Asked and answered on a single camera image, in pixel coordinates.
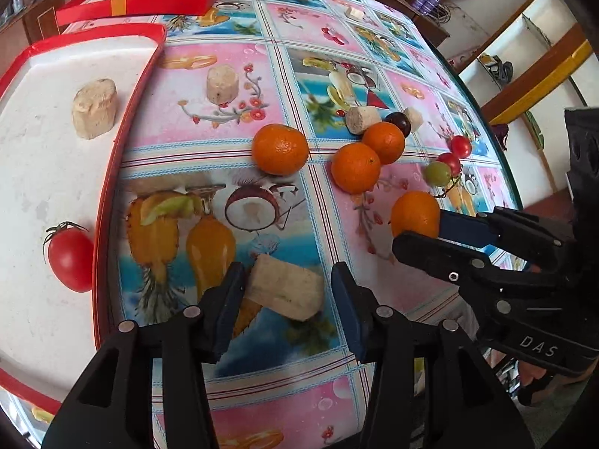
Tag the dark purple plum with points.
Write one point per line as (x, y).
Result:
(398, 122)

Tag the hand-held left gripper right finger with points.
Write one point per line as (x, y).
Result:
(348, 308)

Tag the wooden cabinet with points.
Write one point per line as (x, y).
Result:
(37, 23)

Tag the fruit print tablecloth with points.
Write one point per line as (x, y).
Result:
(290, 79)

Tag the beige sponge cake block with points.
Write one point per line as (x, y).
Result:
(285, 287)

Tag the large red tray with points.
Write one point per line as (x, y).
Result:
(47, 173)

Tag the beige cake cylinder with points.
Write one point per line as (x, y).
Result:
(362, 119)

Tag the red cherry tomato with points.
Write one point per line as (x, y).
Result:
(452, 161)
(462, 146)

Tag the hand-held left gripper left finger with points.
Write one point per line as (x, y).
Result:
(229, 308)

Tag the purple bottles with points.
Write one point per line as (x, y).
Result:
(428, 0)

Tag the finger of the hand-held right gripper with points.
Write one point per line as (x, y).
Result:
(430, 255)
(463, 228)

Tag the red tomato with stem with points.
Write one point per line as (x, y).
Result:
(70, 256)

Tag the orange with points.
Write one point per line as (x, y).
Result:
(280, 149)
(414, 213)
(356, 168)
(383, 142)

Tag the green grape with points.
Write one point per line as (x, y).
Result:
(436, 173)

